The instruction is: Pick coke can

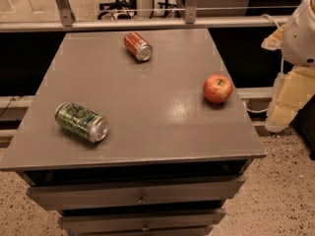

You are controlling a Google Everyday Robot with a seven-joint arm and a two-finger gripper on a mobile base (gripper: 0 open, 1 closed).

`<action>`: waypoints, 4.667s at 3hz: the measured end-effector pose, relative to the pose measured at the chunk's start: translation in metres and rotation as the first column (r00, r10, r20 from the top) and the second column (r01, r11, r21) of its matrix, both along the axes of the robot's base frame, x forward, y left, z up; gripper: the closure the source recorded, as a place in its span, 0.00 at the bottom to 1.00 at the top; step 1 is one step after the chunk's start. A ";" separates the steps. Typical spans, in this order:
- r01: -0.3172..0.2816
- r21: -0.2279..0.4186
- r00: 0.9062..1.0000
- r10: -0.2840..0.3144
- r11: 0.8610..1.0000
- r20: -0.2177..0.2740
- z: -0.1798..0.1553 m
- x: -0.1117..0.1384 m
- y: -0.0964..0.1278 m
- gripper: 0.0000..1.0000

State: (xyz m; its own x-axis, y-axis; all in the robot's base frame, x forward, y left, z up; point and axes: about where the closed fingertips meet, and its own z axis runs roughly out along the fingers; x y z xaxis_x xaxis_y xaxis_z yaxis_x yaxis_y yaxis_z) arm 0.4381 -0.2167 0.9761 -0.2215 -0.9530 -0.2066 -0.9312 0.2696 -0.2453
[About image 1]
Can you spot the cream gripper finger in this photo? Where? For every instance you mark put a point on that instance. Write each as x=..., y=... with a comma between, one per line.
x=274, y=41
x=291, y=92

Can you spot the red coke can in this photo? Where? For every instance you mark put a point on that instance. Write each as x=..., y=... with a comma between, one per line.
x=140, y=48

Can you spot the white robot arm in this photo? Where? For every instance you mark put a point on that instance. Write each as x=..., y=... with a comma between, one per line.
x=299, y=37

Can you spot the green soda can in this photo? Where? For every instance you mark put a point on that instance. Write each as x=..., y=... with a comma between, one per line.
x=81, y=121

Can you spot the red apple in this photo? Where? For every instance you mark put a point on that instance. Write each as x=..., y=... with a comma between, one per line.
x=217, y=88

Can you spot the grey drawer cabinet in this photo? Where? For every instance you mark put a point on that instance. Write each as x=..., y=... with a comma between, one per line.
x=160, y=124

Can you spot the right metal bracket post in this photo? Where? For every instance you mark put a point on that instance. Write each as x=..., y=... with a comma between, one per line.
x=190, y=11

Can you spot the metal bracket post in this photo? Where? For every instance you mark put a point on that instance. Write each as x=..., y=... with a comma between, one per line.
x=66, y=14
x=190, y=11

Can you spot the left metal bracket post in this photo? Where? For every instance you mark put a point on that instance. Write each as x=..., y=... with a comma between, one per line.
x=66, y=14

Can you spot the metal window rail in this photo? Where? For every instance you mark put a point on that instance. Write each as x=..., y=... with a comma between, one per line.
x=152, y=24

